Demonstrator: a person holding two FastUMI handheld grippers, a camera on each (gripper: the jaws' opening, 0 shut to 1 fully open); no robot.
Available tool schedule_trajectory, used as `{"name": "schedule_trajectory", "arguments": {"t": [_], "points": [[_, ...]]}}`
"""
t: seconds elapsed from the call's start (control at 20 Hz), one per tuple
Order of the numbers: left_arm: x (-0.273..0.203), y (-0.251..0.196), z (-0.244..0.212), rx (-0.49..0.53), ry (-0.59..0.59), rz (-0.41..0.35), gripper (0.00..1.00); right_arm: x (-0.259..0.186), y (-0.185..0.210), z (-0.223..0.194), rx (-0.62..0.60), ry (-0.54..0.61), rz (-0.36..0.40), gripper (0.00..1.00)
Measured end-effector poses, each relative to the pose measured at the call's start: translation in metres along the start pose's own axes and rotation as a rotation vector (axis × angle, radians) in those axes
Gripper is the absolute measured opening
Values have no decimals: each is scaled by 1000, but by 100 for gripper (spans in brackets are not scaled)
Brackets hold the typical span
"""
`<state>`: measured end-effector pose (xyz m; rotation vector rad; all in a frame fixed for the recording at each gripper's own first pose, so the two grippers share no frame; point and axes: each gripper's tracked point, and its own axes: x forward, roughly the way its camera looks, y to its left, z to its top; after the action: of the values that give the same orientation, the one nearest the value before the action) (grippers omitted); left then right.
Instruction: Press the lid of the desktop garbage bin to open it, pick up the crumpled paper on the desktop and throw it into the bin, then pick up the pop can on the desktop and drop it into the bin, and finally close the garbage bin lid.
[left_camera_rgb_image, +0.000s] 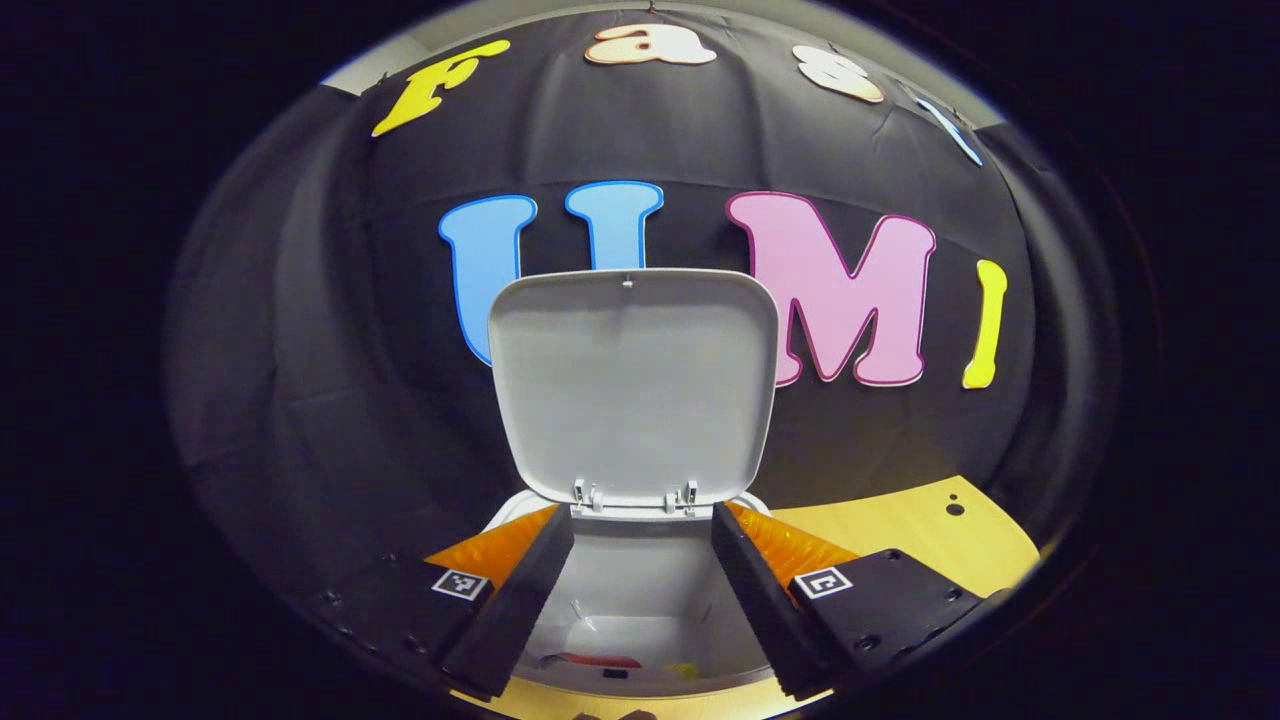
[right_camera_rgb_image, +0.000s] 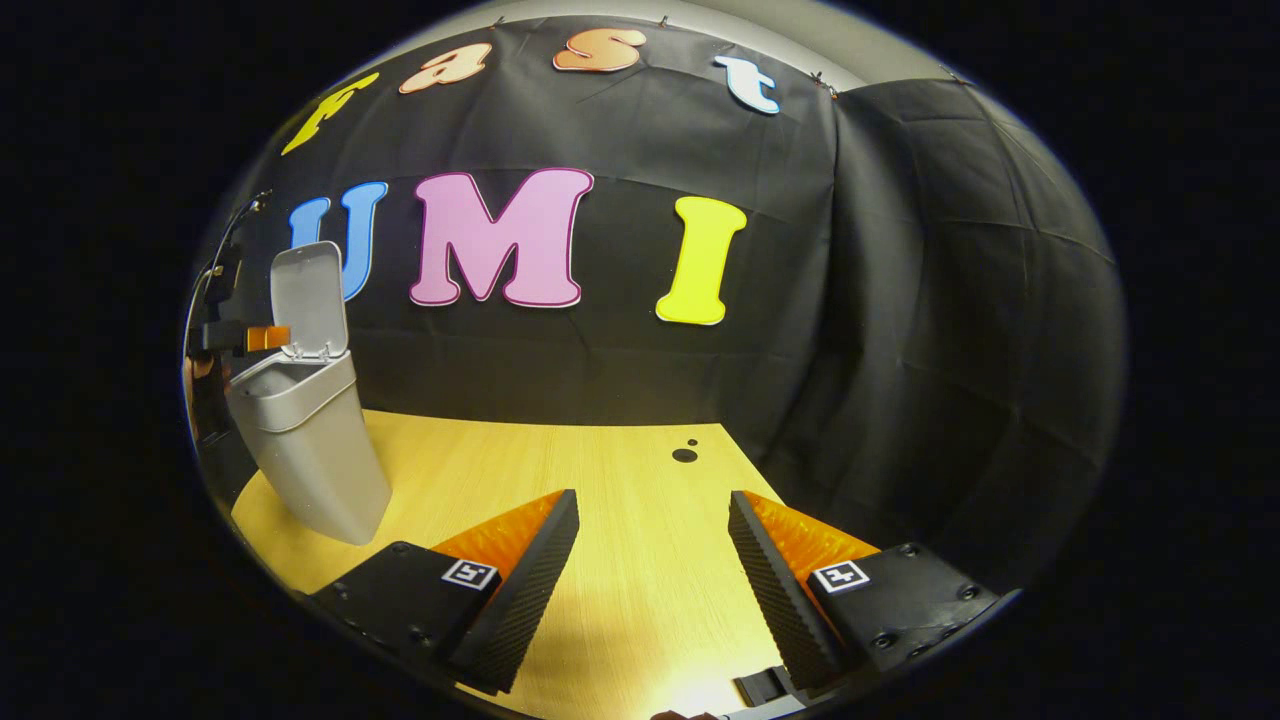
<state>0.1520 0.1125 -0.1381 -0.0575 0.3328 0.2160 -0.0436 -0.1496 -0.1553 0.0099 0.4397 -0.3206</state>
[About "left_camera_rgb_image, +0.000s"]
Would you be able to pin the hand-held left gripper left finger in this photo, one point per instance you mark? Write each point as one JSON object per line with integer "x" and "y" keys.
{"x": 520, "y": 600}

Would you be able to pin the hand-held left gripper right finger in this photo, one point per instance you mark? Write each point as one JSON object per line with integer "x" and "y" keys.
{"x": 765, "y": 610}

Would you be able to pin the white desktop garbage bin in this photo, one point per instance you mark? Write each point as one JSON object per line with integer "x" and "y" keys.
{"x": 630, "y": 390}

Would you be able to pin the wooden desktop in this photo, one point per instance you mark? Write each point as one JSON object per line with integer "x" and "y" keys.
{"x": 900, "y": 520}

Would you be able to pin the black backdrop cloth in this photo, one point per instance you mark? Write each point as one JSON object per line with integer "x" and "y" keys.
{"x": 330, "y": 350}

